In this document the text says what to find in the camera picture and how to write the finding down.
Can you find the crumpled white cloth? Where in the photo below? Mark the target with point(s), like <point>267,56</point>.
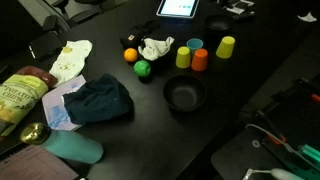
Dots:
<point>155,48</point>

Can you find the grey office chair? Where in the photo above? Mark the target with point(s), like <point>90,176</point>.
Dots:
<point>63,13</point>

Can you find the black bowl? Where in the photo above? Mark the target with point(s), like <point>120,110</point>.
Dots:
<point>184,93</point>

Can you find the blue plastic cup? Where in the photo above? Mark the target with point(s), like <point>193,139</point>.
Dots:
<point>195,43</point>

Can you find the black remote control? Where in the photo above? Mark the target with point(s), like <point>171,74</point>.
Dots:
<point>245,15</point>

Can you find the white plug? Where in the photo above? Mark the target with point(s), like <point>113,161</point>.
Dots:
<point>283,174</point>

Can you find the open laptop computer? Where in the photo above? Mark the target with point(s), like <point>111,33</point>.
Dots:
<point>33,165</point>

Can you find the green ball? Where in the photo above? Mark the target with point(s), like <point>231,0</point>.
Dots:
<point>142,68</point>

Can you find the yellow plastic cup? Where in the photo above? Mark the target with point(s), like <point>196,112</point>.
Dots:
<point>225,47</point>
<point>183,57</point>

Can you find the teal bottle with gold cap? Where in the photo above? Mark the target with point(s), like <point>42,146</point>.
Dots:
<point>70,145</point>

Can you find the metal mounting rail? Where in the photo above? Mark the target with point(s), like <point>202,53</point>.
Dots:
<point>310,154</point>

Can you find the white paper scrap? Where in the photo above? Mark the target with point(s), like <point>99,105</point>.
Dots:
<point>308,17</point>

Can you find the white cloth with yellow stains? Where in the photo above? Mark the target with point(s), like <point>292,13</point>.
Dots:
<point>70,60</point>

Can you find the orange plastic cup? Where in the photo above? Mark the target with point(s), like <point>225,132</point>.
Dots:
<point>199,60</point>

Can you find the black rectangular device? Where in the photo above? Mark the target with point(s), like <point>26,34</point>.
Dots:
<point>45,45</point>

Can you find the black cloth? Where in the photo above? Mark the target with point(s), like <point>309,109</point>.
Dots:
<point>141,29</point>

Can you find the dark blue cloth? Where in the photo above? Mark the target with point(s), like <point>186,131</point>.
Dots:
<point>96,99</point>

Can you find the potato chips bag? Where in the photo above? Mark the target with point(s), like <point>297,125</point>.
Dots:
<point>20,96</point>

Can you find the white card with black item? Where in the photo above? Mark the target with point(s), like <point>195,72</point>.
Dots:
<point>239,6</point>

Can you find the orange ball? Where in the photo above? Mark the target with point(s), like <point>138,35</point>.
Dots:
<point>130,55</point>

